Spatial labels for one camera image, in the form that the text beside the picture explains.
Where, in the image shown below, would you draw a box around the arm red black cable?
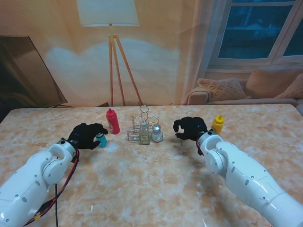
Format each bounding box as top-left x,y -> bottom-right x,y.
23,150 -> 80,227
196,137 -> 205,157

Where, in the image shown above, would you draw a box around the white shaker with silver cap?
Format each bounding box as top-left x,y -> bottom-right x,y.
151,124 -> 163,142

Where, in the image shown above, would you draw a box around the dark flat screen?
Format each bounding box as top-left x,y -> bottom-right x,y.
0,35 -> 69,109

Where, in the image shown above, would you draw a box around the clear olive oil bottle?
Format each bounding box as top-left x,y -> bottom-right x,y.
138,120 -> 151,145

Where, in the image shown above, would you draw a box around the left arm red black cable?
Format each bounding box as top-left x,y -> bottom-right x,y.
23,150 -> 80,227

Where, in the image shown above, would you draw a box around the knitted beige cushion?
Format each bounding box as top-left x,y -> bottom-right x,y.
197,78 -> 251,101

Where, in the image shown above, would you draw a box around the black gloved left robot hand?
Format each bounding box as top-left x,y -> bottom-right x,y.
68,122 -> 109,150

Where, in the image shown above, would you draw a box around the white framed window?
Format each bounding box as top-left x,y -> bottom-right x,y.
205,0 -> 303,71

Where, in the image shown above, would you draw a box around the plain tan cushion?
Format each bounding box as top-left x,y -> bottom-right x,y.
246,70 -> 303,99

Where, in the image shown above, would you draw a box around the red ketchup squeeze bottle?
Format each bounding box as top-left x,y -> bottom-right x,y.
106,108 -> 121,135

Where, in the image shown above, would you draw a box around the right arm red black cable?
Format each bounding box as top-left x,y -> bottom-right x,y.
196,137 -> 205,157

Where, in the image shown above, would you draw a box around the yellow mustard squeeze bottle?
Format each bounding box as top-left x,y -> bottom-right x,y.
212,115 -> 224,135

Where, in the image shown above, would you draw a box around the teal shaker with silver cap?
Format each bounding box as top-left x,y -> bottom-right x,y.
96,132 -> 108,148

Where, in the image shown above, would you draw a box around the beige sofa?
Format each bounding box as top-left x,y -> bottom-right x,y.
186,70 -> 303,106

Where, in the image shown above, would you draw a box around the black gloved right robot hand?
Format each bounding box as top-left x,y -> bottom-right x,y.
173,116 -> 208,141

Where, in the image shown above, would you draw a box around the chrome wire condiment rack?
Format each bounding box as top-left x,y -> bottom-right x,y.
127,105 -> 164,144

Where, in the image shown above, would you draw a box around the tripod floor lamp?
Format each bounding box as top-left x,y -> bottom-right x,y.
77,0 -> 144,107

